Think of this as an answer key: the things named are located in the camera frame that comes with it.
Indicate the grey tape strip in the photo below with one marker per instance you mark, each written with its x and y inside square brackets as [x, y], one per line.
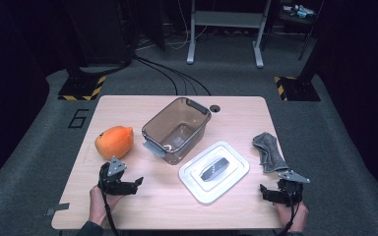
[59, 208]

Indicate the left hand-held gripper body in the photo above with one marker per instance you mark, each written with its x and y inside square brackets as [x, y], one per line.
[111, 180]

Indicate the dark shelf with clutter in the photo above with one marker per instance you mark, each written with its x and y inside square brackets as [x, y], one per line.
[298, 11]

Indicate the person's right hand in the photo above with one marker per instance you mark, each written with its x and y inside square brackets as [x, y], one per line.
[292, 216]

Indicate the brown transparent storage box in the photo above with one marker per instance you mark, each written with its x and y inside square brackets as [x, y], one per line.
[177, 129]

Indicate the person's left hand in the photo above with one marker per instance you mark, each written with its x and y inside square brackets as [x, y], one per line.
[103, 205]

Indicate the black cabinet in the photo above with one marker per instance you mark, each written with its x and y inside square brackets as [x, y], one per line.
[98, 29]

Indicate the black stand base striped edge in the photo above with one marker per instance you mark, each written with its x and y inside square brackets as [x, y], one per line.
[80, 88]
[300, 89]

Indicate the orange plush toy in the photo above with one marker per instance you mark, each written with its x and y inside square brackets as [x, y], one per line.
[114, 142]

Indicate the white metal stand frame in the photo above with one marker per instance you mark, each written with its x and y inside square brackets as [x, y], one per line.
[226, 19]

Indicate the grey cloth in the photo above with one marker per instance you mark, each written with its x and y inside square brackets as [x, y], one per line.
[269, 150]

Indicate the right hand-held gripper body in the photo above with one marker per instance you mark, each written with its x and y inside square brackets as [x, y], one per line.
[290, 191]

